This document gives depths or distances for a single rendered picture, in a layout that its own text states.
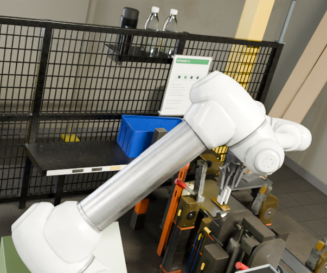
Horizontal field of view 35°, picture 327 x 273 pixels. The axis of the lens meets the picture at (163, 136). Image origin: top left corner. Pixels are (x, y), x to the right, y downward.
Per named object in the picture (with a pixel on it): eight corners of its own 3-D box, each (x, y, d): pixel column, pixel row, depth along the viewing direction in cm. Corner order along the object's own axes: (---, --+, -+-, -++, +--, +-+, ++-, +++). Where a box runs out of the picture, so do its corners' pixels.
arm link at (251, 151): (290, 150, 151) (262, 114, 150) (301, 164, 134) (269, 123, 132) (253, 176, 154) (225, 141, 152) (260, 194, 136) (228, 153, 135)
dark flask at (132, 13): (134, 52, 230) (143, 12, 223) (119, 51, 226) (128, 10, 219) (126, 46, 236) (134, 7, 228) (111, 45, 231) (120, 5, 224)
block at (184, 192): (173, 258, 224) (195, 186, 209) (166, 259, 222) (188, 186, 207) (169, 253, 226) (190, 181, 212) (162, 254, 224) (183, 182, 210)
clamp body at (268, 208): (260, 265, 235) (286, 200, 221) (241, 270, 228) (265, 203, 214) (251, 256, 239) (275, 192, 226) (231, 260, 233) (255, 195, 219)
